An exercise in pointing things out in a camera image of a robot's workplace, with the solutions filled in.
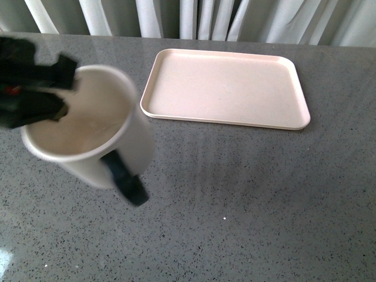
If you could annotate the cream rectangular plastic tray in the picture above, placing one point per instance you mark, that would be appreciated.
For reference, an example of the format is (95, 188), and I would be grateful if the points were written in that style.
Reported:
(225, 87)

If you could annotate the white smiley mug black handle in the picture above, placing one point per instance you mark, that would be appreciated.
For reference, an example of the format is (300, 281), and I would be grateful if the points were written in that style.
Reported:
(105, 139)

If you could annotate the white pleated curtain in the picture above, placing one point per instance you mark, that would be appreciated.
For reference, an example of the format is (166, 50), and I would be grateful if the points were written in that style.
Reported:
(335, 23)

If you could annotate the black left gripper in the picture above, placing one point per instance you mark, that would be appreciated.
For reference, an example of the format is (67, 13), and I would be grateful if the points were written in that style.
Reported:
(25, 87)

